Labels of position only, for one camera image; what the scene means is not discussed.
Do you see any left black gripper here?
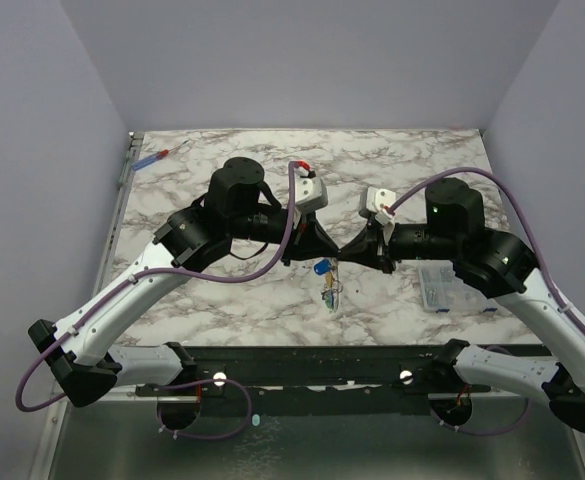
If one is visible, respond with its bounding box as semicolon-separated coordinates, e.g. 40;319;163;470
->
230;203;340;267

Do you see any blue tag key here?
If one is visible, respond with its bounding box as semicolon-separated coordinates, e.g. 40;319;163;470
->
313;258;336;276

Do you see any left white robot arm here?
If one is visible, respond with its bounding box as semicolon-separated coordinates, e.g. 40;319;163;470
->
28;157;338;407

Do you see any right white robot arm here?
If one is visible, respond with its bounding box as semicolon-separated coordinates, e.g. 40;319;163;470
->
338;178;585;433

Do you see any green key tag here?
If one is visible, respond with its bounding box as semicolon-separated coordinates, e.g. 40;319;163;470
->
325;296;336;309

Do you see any clear plastic screw box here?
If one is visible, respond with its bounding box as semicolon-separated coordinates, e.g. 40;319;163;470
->
417;261;493;313

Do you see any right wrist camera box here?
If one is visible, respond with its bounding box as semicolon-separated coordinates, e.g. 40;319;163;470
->
358;187;397;226

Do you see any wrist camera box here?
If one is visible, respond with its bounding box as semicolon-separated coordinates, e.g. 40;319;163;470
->
295;162;329;215
358;187;397;226

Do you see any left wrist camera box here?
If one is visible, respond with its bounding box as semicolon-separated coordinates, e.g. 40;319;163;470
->
295;162;329;215

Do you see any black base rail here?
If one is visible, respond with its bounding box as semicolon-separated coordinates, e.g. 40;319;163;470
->
136;342;503;417

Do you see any blue handled screwdriver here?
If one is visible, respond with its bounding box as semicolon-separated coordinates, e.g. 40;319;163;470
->
131;140;189;172

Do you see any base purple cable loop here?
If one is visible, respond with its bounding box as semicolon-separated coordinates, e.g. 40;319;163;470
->
156;377;253;442

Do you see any left aluminium side rail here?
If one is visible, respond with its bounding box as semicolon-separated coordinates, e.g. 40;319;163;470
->
87;131;145;301

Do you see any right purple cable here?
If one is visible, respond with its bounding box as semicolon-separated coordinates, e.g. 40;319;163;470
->
384;167;585;364

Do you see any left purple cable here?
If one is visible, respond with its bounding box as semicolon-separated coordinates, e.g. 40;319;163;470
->
14;162;306;412

